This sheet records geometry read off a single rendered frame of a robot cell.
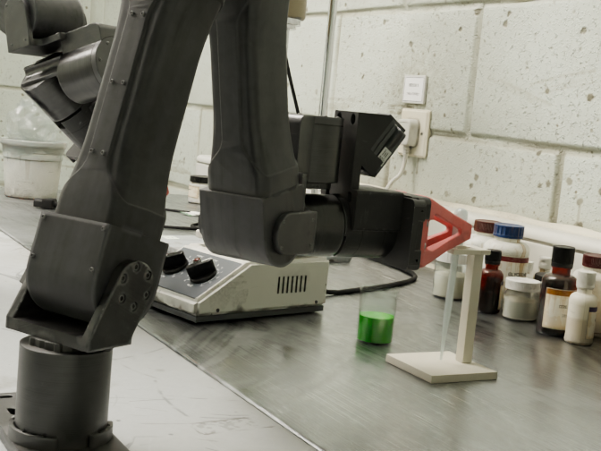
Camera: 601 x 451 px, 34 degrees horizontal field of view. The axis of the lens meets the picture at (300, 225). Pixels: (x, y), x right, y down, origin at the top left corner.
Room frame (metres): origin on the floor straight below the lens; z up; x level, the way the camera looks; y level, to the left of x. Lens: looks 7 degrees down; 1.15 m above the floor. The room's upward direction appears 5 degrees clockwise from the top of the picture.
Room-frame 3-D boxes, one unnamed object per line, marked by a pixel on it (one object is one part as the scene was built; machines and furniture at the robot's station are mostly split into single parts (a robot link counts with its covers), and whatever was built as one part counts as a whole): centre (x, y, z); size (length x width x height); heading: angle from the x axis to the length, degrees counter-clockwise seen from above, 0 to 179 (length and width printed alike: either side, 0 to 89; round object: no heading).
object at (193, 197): (2.35, 0.24, 0.93); 0.06 x 0.06 x 0.06
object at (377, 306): (1.07, -0.09, 0.93); 0.04 x 0.04 x 0.06
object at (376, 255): (0.91, -0.06, 1.04); 0.10 x 0.07 x 0.07; 28
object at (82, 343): (0.67, 0.15, 1.00); 0.09 x 0.06 x 0.06; 56
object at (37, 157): (2.15, 0.60, 1.01); 0.14 x 0.14 x 0.21
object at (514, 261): (1.36, -0.29, 0.96); 0.06 x 0.06 x 0.11
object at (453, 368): (0.97, -0.15, 0.96); 0.08 x 0.08 x 0.13; 29
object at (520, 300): (1.27, -0.30, 0.93); 0.05 x 0.05 x 0.05
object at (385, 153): (0.91, -0.06, 1.10); 0.07 x 0.06 x 0.11; 28
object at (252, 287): (1.18, 0.07, 0.94); 0.22 x 0.13 x 0.08; 132
